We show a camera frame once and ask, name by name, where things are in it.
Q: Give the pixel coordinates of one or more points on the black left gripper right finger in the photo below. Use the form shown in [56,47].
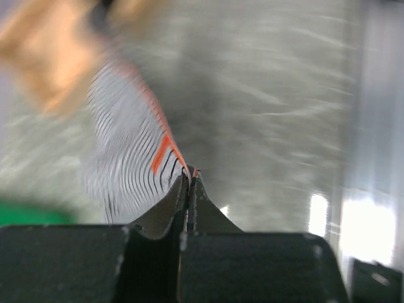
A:
[203,215]

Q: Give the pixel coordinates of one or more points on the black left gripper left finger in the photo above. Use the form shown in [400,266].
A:
[157,221]

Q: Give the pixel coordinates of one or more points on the striped grey boxer underwear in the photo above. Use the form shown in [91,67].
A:
[135,162]

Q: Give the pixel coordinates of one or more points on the green plastic tray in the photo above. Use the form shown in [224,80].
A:
[16,213]

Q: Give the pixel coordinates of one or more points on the wooden clothes rack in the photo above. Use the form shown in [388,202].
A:
[54,49]

